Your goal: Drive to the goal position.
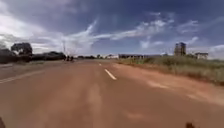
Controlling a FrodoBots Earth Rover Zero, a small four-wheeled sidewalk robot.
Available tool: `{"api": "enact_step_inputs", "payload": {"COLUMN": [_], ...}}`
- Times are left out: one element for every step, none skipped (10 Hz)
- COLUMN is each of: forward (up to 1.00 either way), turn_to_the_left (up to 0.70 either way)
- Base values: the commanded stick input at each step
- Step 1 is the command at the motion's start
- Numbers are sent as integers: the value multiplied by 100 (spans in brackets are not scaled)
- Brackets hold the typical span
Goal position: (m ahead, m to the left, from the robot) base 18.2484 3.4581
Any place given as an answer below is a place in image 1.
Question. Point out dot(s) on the white solid road line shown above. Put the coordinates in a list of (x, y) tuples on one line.
[(20, 76)]

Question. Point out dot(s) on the group of people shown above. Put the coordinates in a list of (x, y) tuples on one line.
[(69, 58)]

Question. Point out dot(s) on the long low building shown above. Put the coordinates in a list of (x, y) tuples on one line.
[(131, 56)]

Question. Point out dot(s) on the row of dark trees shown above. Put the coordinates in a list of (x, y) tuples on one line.
[(23, 53)]

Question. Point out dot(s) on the grassy verge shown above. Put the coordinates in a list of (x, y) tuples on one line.
[(193, 66)]

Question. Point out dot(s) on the tall unfinished building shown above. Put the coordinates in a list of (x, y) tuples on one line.
[(180, 49)]

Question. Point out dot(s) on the pole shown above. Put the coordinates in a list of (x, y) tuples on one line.
[(64, 48)]

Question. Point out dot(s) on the white dashed road line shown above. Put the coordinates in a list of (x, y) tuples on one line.
[(110, 74)]

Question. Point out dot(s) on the reddish dusty asphalt road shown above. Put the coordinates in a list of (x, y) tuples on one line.
[(83, 100)]

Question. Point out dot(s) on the low pale building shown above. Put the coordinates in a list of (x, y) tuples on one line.
[(201, 55)]

